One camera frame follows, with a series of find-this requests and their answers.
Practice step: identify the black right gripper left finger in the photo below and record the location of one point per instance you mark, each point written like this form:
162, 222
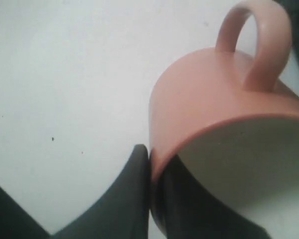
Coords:
122, 212

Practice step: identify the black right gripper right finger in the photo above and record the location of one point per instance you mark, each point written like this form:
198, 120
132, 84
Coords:
186, 210

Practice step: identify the terracotta pink ceramic mug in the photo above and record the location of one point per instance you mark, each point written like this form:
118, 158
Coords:
233, 123

